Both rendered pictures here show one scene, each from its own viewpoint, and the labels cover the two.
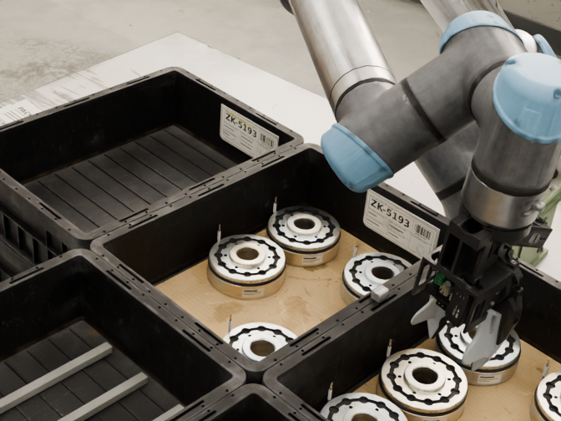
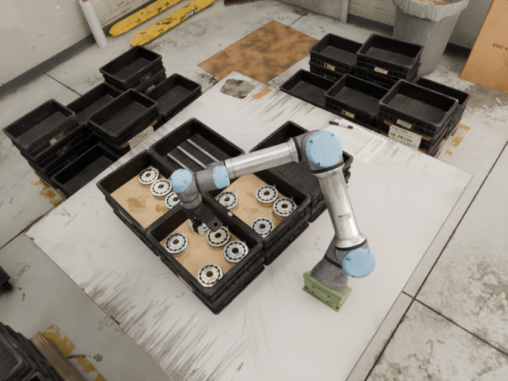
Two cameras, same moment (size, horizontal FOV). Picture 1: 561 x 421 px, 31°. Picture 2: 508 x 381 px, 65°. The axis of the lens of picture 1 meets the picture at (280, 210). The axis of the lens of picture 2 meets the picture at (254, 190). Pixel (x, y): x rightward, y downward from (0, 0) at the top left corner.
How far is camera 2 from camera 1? 1.69 m
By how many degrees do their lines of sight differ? 68
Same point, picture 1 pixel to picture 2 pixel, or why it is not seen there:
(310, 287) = (263, 213)
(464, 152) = (330, 249)
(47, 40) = not seen: outside the picture
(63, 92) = (399, 150)
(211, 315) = (248, 191)
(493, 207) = not seen: hidden behind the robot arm
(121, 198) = (299, 165)
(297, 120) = (411, 223)
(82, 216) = not seen: hidden behind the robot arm
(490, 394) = (221, 257)
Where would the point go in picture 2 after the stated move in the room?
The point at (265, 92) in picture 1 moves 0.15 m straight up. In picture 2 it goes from (432, 210) to (441, 190)
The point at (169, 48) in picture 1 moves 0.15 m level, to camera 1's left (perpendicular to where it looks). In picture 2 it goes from (455, 174) to (447, 152)
